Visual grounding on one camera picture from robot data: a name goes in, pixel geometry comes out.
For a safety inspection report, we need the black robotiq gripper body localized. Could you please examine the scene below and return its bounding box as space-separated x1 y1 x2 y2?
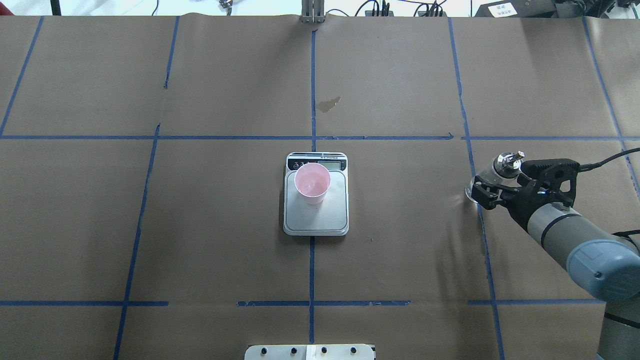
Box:
500 180 573 233

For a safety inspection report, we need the pink plastic cup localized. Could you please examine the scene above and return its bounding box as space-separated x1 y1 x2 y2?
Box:
294 162 331 205

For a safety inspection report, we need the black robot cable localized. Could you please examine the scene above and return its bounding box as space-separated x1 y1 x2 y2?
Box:
577 147 640 173

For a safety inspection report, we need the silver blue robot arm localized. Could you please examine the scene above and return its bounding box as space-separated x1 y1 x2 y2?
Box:
471 170 640 360

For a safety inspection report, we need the aluminium frame post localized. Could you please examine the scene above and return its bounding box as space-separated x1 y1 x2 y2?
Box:
300 0 326 24

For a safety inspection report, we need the white pedestal column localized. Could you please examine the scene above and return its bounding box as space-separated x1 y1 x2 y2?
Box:
244 343 377 360

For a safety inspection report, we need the silver digital kitchen scale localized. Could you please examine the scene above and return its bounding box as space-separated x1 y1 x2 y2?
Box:
282 152 350 237

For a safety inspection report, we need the clear glass sauce bottle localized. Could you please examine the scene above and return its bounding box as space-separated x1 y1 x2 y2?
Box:
477 150 526 185

